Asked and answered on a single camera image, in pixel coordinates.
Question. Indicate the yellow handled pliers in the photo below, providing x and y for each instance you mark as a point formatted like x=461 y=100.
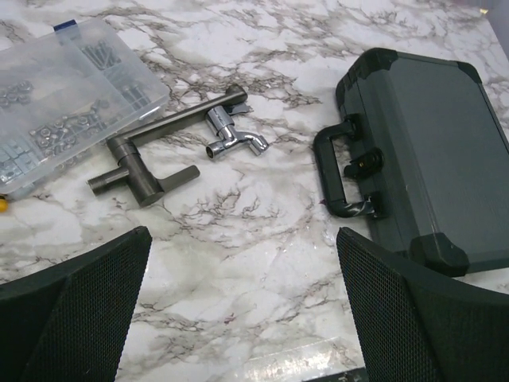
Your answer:
x=4 y=205

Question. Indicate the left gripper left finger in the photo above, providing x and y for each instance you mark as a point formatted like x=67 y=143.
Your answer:
x=69 y=322

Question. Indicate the black poker set case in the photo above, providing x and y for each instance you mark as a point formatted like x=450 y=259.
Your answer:
x=421 y=154

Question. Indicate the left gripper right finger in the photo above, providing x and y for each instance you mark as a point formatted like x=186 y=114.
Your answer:
x=415 y=324

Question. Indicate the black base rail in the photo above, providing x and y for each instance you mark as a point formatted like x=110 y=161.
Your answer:
x=354 y=375

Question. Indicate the grey metal clamp bar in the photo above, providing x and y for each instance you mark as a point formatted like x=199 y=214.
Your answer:
x=137 y=151

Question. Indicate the chrome faucet tap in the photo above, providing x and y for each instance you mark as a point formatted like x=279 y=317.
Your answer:
x=223 y=126

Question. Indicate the clear plastic parts box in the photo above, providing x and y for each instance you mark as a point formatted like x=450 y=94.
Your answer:
x=65 y=92

